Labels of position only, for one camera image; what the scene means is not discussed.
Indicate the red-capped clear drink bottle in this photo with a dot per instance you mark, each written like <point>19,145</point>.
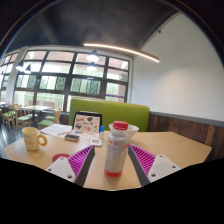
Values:
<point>115,150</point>

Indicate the dark pendant ceiling lamps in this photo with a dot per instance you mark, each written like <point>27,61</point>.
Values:
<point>92,56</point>

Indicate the long curved linear light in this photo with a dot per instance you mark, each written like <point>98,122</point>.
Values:
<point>123,50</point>

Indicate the white ceramic bowl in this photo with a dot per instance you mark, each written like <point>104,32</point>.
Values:
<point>133,130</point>

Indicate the wooden chairs with green seats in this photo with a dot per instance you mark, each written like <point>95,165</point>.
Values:
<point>21,118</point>

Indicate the wooden dining table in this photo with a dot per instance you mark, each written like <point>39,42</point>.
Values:
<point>35,107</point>

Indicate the small dark box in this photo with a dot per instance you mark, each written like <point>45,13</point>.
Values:
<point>72,137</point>

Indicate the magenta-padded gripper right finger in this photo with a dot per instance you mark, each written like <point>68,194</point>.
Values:
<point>144,160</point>

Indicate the white paper sheets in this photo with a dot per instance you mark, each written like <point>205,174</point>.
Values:
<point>55,130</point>

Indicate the small white box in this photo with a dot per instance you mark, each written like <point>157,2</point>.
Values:
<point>96,142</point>

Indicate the green upholstered bench sofa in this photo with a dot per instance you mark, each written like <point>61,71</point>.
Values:
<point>113,110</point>

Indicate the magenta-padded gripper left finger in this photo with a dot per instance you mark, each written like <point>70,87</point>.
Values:
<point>80,161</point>

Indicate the black-framed picture tablet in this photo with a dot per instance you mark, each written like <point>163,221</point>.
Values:
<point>86,124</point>

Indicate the small blue-capped white bottle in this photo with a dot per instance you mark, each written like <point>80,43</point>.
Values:
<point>101,132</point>

